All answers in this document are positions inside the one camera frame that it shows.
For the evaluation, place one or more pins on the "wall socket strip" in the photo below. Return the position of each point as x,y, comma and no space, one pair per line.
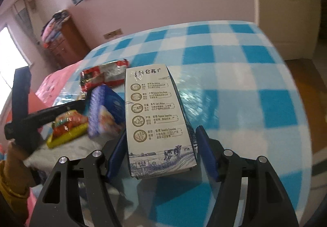
113,33

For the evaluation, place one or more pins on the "blue white checkered tablecloth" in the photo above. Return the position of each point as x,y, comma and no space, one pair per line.
230,76

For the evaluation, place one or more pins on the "pile of folded clothes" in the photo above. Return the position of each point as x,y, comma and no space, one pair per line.
55,27

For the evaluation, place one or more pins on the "grey checkered curtain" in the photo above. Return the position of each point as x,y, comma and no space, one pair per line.
23,33

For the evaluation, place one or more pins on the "white door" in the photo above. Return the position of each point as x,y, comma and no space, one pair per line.
281,25

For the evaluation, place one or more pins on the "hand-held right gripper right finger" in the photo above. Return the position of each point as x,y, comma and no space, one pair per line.
207,155

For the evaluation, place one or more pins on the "white milk carton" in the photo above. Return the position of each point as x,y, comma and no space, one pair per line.
153,114

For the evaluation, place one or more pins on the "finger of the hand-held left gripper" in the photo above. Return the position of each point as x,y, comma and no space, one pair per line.
58,113

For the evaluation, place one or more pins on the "bright window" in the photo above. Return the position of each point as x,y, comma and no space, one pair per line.
10,50

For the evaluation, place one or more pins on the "blue snack packet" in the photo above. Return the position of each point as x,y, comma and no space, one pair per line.
107,109

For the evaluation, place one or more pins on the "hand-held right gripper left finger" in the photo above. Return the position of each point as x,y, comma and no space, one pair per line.
116,156

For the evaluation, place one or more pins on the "brown wooden cabinet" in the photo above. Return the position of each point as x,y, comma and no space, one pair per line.
69,45

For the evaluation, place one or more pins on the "red silver snack packet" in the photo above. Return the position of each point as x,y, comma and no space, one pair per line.
107,73

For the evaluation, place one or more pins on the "white tissue paper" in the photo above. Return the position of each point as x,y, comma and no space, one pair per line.
81,147

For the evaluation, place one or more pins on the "person's left hand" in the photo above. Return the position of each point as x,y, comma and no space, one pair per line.
15,154

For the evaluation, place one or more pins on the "red yellow snack packet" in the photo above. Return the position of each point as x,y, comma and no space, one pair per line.
67,126

